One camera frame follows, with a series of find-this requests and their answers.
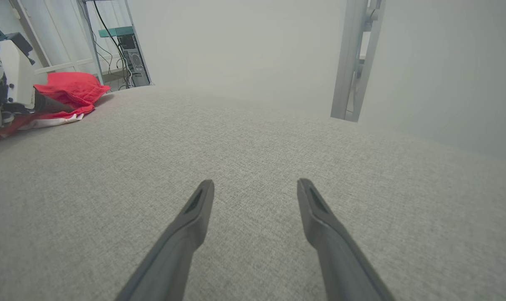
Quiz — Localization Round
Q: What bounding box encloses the left wrist camera with white mount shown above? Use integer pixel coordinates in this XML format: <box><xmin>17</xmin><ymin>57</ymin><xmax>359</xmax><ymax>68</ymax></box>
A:
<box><xmin>0</xmin><ymin>20</ymin><xmax>37</xmax><ymax>106</ymax></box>

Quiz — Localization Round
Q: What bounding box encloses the black computer tower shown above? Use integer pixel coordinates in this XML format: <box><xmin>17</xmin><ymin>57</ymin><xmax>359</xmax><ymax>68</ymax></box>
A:
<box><xmin>118</xmin><ymin>35</ymin><xmax>150</xmax><ymax>87</ymax></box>

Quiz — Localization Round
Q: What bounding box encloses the grey metal rack frame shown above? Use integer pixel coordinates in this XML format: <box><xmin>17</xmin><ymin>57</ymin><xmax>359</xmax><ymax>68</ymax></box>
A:
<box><xmin>77</xmin><ymin>0</ymin><xmax>154</xmax><ymax>87</ymax></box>

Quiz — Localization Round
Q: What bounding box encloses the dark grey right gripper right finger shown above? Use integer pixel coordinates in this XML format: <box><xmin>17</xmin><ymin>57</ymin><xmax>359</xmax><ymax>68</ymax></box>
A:
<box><xmin>297</xmin><ymin>179</ymin><xmax>396</xmax><ymax>301</ymax></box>

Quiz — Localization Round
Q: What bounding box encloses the green shelf board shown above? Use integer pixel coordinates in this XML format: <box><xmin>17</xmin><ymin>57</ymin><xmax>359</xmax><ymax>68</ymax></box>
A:
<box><xmin>98</xmin><ymin>26</ymin><xmax>135</xmax><ymax>38</ymax></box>

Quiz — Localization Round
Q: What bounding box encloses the grey metal partition post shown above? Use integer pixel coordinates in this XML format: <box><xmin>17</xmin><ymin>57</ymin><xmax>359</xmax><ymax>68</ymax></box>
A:
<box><xmin>330</xmin><ymin>0</ymin><xmax>386</xmax><ymax>122</ymax></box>

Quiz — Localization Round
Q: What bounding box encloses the white metal frame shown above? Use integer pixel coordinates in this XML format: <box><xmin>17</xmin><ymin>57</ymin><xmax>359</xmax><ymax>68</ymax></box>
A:
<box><xmin>10</xmin><ymin>0</ymin><xmax>101</xmax><ymax>75</ymax></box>

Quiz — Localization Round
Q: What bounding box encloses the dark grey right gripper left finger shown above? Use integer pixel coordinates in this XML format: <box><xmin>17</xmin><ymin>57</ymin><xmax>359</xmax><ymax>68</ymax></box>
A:
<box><xmin>115</xmin><ymin>180</ymin><xmax>215</xmax><ymax>301</ymax></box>

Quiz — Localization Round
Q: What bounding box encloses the grey fabric sofa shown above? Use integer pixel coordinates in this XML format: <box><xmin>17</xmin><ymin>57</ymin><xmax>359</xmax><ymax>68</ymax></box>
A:
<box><xmin>0</xmin><ymin>84</ymin><xmax>506</xmax><ymax>301</ymax></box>

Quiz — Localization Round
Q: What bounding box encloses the black hanging cable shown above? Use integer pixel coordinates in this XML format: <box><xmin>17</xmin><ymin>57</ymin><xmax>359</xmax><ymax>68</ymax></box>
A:
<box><xmin>92</xmin><ymin>0</ymin><xmax>132</xmax><ymax>89</ymax></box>

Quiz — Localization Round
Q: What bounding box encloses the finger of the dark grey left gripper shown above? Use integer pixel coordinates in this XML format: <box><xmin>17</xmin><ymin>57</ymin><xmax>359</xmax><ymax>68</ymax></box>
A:
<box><xmin>33</xmin><ymin>90</ymin><xmax>76</xmax><ymax>114</ymax></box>

